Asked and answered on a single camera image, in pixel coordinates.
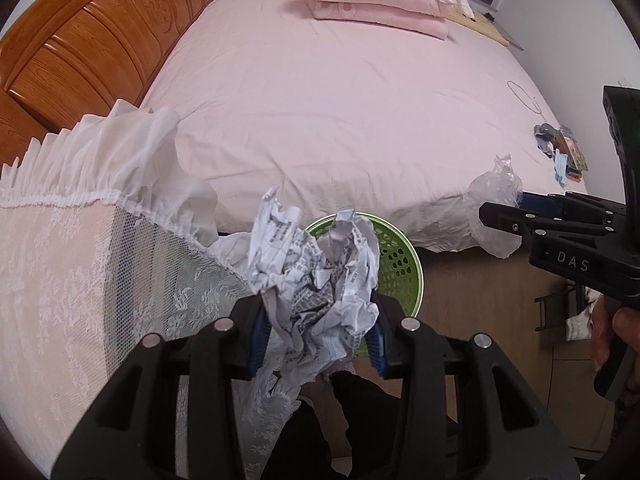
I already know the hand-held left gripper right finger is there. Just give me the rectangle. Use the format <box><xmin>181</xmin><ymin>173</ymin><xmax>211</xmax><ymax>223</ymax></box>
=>
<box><xmin>366</xmin><ymin>292</ymin><xmax>581</xmax><ymax>480</ymax></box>

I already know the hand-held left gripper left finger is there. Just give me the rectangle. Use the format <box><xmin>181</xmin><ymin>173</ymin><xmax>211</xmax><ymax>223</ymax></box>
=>
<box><xmin>51</xmin><ymin>295</ymin><xmax>274</xmax><ymax>480</ymax></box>

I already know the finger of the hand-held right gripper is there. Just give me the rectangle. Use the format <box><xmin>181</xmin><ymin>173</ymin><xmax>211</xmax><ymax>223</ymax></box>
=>
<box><xmin>519</xmin><ymin>191</ymin><xmax>627</xmax><ymax>227</ymax></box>
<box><xmin>478</xmin><ymin>201</ymin><xmax>557</xmax><ymax>247</ymax></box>

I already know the clear plastic bag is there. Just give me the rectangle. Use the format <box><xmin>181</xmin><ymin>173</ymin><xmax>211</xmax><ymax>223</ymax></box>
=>
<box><xmin>462</xmin><ymin>154</ymin><xmax>527</xmax><ymax>260</ymax></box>

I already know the printed paper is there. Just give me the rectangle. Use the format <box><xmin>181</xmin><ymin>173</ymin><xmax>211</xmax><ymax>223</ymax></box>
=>
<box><xmin>247</xmin><ymin>185</ymin><xmax>381</xmax><ymax>389</ymax></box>

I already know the green plastic mesh basket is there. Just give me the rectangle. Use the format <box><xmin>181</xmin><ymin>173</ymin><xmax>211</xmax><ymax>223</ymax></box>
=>
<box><xmin>305</xmin><ymin>212</ymin><xmax>425</xmax><ymax>359</ymax></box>

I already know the person's right hand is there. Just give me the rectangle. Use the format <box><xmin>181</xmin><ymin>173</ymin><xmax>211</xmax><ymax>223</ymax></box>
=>
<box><xmin>588</xmin><ymin>300</ymin><xmax>640</xmax><ymax>372</ymax></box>

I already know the person's white shoe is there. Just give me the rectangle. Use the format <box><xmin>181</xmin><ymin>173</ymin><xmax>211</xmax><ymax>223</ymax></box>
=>
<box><xmin>324</xmin><ymin>361</ymin><xmax>359</xmax><ymax>387</ymax></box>

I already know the black metal rack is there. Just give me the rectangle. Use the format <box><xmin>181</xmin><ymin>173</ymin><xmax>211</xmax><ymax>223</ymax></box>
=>
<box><xmin>534</xmin><ymin>280</ymin><xmax>592</xmax><ymax>334</ymax></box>

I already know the colourful snack packet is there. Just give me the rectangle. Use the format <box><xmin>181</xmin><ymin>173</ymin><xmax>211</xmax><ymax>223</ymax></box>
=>
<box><xmin>552</xmin><ymin>126</ymin><xmax>589</xmax><ymax>174</ymax></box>

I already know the grey crumpled wrapper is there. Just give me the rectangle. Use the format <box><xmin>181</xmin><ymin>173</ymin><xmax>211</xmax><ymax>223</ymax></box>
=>
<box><xmin>533</xmin><ymin>123</ymin><xmax>557</xmax><ymax>154</ymax></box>

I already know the small white cloth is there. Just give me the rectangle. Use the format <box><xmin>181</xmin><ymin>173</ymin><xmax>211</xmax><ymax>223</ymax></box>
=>
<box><xmin>565</xmin><ymin>309</ymin><xmax>594</xmax><ymax>344</ymax></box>

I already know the person's leg in black pants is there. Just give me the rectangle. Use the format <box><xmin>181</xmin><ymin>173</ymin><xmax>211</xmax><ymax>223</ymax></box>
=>
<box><xmin>260</xmin><ymin>369</ymin><xmax>461</xmax><ymax>480</ymax></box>

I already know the grey window ledge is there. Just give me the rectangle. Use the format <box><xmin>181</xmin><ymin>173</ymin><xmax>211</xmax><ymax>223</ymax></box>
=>
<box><xmin>481</xmin><ymin>10</ymin><xmax>524</xmax><ymax>52</ymax></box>

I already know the white lace ruffled cloth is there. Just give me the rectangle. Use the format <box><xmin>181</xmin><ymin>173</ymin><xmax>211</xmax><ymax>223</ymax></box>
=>
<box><xmin>0</xmin><ymin>100</ymin><xmax>307</xmax><ymax>480</ymax></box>

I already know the yellow cloth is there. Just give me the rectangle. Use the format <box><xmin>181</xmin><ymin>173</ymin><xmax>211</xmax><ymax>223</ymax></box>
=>
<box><xmin>444</xmin><ymin>10</ymin><xmax>507</xmax><ymax>44</ymax></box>

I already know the bed with pink sheet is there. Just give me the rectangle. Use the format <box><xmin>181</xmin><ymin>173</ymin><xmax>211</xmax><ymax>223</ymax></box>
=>
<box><xmin>140</xmin><ymin>0</ymin><xmax>591</xmax><ymax>256</ymax></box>

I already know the folded pink blanket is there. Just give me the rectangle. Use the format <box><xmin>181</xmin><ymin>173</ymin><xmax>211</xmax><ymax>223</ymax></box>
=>
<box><xmin>310</xmin><ymin>0</ymin><xmax>449</xmax><ymax>40</ymax></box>

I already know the carved wooden headboard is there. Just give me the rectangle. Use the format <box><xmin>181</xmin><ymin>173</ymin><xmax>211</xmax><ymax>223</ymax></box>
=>
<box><xmin>0</xmin><ymin>0</ymin><xmax>220</xmax><ymax>168</ymax></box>

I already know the thin looped cord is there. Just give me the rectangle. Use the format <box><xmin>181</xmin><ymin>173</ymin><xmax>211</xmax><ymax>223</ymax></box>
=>
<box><xmin>506</xmin><ymin>80</ymin><xmax>544</xmax><ymax>119</ymax></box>

